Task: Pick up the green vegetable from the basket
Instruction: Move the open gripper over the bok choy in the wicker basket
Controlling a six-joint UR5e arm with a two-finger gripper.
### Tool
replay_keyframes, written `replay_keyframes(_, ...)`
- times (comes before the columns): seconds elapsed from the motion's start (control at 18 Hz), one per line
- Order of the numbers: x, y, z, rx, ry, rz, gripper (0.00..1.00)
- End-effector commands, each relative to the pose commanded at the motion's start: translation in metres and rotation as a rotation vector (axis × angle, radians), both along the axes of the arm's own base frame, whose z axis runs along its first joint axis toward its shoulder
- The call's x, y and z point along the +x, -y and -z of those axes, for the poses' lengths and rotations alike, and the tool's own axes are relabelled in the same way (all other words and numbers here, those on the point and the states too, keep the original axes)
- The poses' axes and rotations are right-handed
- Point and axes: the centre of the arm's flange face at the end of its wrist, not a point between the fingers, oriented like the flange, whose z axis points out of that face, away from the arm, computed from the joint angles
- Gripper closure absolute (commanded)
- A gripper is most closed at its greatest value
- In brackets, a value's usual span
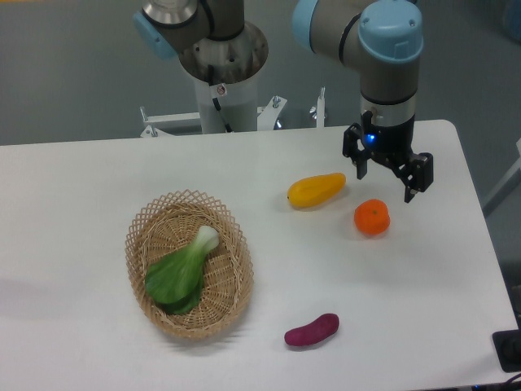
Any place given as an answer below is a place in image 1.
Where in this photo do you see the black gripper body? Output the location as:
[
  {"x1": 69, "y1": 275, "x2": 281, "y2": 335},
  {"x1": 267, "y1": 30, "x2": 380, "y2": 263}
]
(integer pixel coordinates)
[{"x1": 361, "y1": 111, "x2": 415, "y2": 164}]

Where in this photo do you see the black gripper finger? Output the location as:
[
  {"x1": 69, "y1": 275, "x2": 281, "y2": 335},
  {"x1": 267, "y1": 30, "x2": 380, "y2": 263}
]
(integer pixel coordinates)
[
  {"x1": 342, "y1": 123, "x2": 371, "y2": 180},
  {"x1": 384, "y1": 152, "x2": 434, "y2": 203}
]

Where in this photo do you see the green bok choy vegetable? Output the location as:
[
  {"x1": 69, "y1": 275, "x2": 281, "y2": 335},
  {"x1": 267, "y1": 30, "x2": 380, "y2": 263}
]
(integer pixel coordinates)
[{"x1": 145, "y1": 226, "x2": 220, "y2": 315}]

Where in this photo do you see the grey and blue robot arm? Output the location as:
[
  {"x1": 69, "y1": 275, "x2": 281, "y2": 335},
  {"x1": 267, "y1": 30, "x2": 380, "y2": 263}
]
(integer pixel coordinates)
[{"x1": 133, "y1": 1, "x2": 434, "y2": 200}]

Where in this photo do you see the woven wicker basket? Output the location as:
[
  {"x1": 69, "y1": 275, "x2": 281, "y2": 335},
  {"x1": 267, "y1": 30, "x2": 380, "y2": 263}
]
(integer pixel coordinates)
[{"x1": 125, "y1": 190, "x2": 254, "y2": 340}]

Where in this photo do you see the yellow mango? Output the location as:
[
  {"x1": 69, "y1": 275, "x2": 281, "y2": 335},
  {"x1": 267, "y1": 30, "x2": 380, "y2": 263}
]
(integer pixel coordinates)
[{"x1": 287, "y1": 173, "x2": 346, "y2": 209}]

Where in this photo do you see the orange tangerine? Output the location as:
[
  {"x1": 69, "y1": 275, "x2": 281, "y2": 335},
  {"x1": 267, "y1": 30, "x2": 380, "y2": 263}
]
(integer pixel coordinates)
[{"x1": 353, "y1": 199, "x2": 391, "y2": 236}]

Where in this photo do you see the purple sweet potato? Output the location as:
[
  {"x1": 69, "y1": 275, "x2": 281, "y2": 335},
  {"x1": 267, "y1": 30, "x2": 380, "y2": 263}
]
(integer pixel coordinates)
[{"x1": 284, "y1": 313, "x2": 339, "y2": 348}]

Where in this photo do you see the black device at table edge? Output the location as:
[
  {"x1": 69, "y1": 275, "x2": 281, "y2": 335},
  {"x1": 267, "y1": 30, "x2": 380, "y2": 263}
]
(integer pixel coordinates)
[{"x1": 492, "y1": 329, "x2": 520, "y2": 373}]

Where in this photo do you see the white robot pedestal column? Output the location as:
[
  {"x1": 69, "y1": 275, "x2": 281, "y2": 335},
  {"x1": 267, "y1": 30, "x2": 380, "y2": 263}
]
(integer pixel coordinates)
[{"x1": 193, "y1": 77, "x2": 257, "y2": 134}]

